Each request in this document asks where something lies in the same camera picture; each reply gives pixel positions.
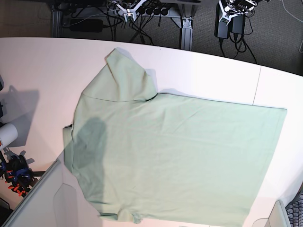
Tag light green T-shirt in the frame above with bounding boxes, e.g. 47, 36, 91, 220
63, 49, 287, 227

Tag black power strip with plugs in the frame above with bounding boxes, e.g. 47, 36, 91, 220
115, 4, 172, 17

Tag aluminium table leg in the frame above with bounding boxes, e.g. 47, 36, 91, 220
178, 4, 198, 51

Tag black power adapter left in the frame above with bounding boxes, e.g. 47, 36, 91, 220
214, 4, 229, 39

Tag black power adapter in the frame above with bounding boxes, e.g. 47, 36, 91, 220
231, 15, 245, 35
214, 4, 229, 39

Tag black power adapter right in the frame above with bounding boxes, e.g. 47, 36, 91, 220
231, 15, 245, 35

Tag white partition panel left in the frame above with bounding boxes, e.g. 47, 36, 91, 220
3, 160, 103, 227

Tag white partition panel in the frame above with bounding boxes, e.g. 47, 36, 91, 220
252, 200, 291, 227
3, 160, 103, 227

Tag white paper roll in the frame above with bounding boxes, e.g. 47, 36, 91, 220
0, 123, 18, 149

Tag black clamps with orange tips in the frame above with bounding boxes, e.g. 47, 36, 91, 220
0, 151, 34, 198

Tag white partition panel right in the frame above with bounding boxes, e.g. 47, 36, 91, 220
252, 200, 291, 227

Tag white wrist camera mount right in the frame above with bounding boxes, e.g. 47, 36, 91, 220
112, 0, 146, 22

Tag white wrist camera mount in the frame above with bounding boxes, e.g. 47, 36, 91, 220
112, 0, 146, 22
218, 0, 258, 25

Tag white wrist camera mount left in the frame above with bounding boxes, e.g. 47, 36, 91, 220
218, 0, 258, 25

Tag aluminium frame post left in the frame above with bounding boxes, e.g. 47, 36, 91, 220
51, 0, 62, 38

